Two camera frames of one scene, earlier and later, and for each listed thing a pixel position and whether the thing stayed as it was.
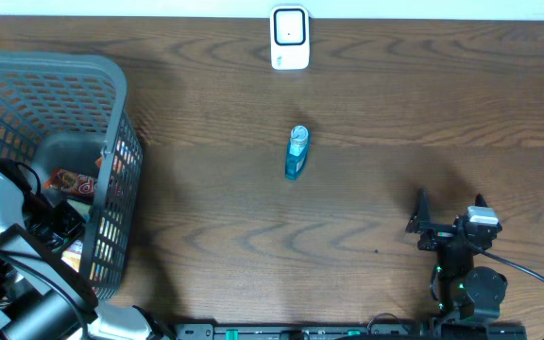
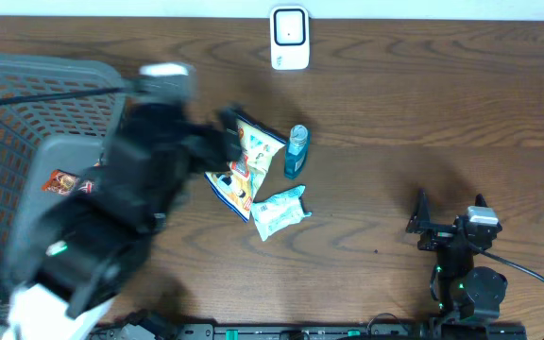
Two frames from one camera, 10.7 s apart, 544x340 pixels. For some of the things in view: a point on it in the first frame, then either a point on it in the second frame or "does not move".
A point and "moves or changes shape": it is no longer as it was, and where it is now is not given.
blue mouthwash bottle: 297,152 does not move
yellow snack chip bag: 72,255 moves or changes shape
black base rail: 348,331 does not move
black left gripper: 65,220 to 224,131
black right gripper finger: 420,218 does not move
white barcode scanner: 290,37 does not move
